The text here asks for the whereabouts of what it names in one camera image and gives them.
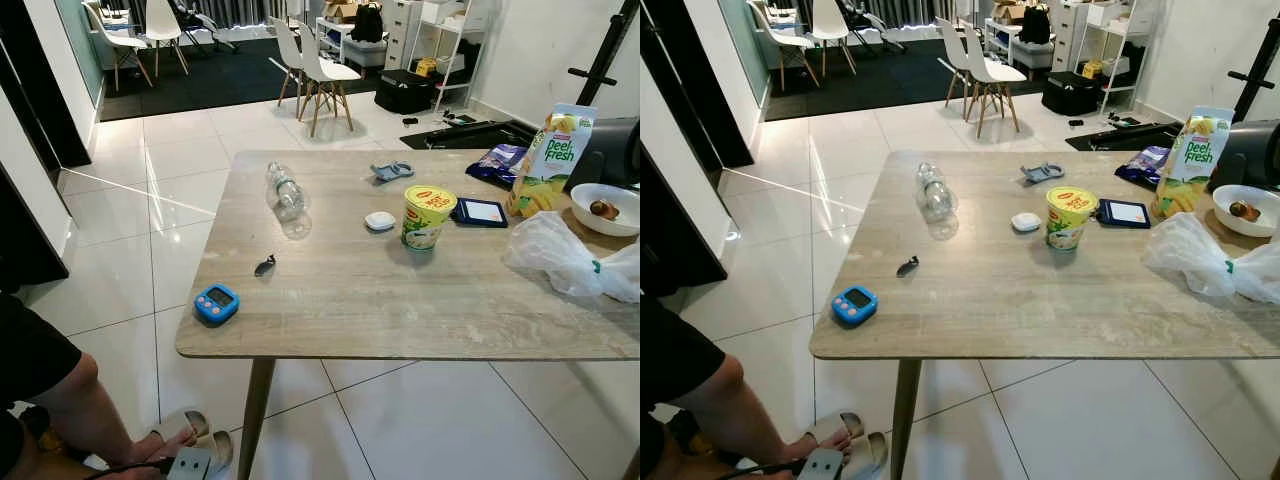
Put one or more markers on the white shelf rack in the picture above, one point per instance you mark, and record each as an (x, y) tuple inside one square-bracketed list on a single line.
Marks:
[(1118, 30), (452, 30)]

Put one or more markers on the round orange brown fruit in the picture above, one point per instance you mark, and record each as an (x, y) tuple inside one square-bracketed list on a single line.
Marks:
[(603, 209), (1245, 211)]

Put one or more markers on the grey carabiner clip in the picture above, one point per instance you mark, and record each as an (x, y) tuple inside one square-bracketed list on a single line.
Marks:
[(1043, 172), (391, 171)]

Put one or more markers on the light wooden dining table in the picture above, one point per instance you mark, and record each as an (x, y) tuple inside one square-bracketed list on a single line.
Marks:
[(1000, 300), (350, 290)]

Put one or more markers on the blue digital timer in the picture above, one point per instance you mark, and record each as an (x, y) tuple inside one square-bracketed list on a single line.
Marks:
[(855, 304), (217, 303)]

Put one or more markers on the black room carpet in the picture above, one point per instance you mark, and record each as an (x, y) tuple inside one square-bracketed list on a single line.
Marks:
[(220, 85), (880, 80)]

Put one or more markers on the small black clip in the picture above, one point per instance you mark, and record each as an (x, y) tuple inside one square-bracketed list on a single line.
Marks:
[(907, 266), (265, 265)]

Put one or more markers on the clear plastic water bottle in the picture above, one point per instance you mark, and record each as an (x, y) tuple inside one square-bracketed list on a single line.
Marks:
[(935, 195), (285, 195)]

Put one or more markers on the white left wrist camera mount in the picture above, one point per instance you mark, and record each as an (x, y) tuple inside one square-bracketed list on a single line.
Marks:
[(188, 463), (820, 464)]

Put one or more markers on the white drawer cabinet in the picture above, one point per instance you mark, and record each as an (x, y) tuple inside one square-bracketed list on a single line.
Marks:
[(400, 30), (1068, 30)]

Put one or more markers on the black floor mat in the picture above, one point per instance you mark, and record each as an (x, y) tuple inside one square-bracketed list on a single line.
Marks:
[(470, 134), (1120, 136)]

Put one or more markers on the black exercise rack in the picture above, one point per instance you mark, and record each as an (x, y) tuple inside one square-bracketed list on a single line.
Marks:
[(607, 48), (1258, 72)]

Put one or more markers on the black backpack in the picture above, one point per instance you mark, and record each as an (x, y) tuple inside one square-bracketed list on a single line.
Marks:
[(1035, 25), (367, 22)]

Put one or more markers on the beige sandal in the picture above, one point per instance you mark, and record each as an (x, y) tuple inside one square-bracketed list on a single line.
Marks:
[(838, 424), (220, 450), (870, 455), (185, 418)]

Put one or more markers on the yellow instant cup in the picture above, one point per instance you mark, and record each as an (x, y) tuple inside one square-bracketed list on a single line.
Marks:
[(428, 215), (1068, 215)]

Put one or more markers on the white plastic chair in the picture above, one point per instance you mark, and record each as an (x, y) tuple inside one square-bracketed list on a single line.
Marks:
[(112, 38), (775, 38), (828, 22), (285, 45), (163, 22), (953, 45), (325, 70), (995, 73)]

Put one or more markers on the person in black shorts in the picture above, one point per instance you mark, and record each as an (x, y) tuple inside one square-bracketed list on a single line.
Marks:
[(90, 410), (740, 410)]

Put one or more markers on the blue snack packet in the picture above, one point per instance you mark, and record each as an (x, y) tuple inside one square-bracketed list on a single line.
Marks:
[(497, 163), (1145, 163)]

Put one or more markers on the black duffel bag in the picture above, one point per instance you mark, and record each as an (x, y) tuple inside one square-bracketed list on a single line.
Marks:
[(1070, 93), (405, 92)]

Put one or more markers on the small white case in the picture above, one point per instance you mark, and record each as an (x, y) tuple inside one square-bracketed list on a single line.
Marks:
[(1026, 222), (380, 221)]

